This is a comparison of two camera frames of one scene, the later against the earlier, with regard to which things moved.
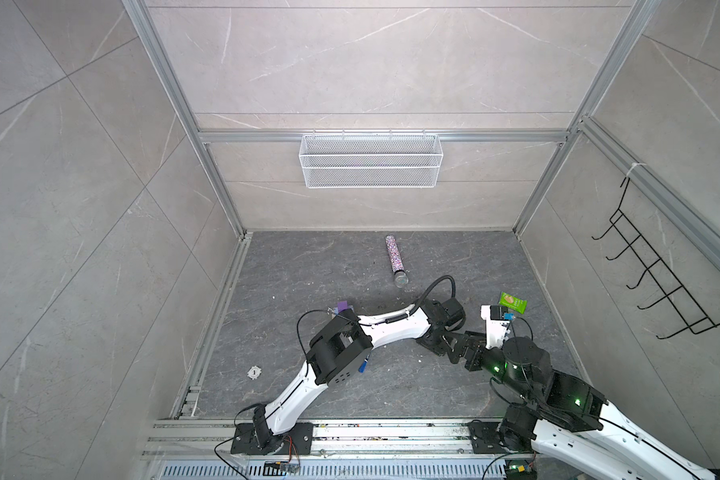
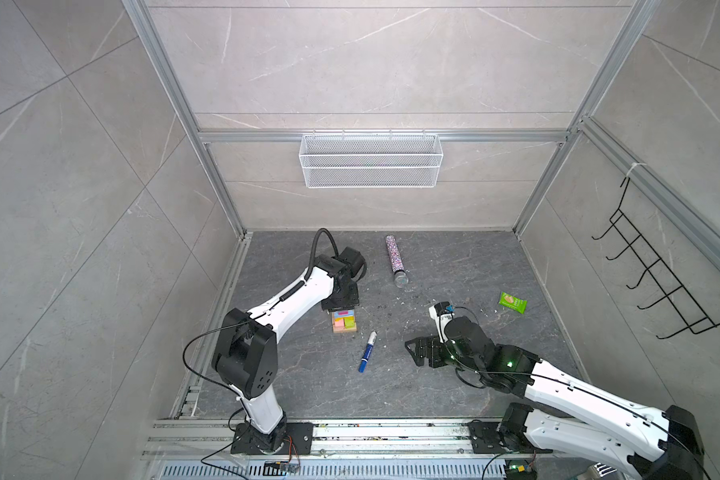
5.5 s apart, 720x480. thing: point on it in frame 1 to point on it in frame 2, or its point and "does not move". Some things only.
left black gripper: [454, 343] to [353, 302]
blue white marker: [362, 366] does not move
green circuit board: [521, 470] does not move
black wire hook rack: [695, 319] does not move
